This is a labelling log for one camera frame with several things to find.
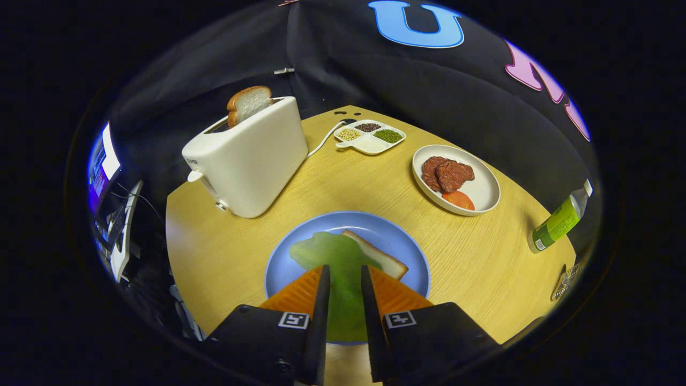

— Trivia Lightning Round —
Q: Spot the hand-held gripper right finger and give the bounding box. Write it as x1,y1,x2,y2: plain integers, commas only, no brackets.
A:
360,264,504,384

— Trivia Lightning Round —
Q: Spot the black backdrop cloth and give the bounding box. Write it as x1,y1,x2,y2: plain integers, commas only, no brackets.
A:
107,0,598,253

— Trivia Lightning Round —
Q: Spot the green lettuce leaf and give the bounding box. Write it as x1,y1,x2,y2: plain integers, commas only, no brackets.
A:
290,231,384,343

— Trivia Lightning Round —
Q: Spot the white toaster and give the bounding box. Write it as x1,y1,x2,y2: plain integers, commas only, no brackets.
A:
181,96,309,219

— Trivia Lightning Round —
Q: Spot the white toaster cable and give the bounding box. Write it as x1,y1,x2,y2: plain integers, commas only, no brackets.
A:
307,120,348,158

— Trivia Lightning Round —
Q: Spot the white bread slice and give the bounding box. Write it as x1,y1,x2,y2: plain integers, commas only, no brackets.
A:
341,229,409,280

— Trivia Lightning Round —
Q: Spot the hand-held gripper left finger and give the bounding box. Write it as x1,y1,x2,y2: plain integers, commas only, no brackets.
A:
206,264,331,386

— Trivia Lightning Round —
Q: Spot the blue round plate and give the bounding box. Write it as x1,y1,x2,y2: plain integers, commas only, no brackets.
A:
264,211,431,345

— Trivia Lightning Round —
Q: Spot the wire basket with wooden handle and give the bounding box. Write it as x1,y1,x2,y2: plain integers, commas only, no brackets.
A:
551,263,582,301

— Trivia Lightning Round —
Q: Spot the clear bottle with green label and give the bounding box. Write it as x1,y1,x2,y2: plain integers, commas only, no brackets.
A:
528,180,593,254

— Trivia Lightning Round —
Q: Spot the browned toast bread slice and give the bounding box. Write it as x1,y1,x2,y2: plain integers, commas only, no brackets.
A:
226,85,274,128

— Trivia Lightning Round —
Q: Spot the lit computer monitor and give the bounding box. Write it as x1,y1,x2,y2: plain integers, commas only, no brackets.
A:
87,122,122,215

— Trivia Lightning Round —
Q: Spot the white divided tray of beans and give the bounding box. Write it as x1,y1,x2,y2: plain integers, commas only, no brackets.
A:
334,119,406,156

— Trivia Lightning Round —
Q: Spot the dark red meat slice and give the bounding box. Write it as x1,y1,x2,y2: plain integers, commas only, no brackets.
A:
435,160,475,194
421,156,448,192

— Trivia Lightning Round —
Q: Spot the white-framed device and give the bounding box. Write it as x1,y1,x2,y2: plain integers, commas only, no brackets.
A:
110,180,144,282

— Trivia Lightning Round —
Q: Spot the cream round plate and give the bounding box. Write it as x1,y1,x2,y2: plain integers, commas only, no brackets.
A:
412,144,501,217

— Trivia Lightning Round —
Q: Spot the red tomato slice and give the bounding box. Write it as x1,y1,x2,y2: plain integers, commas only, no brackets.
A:
442,190,475,211

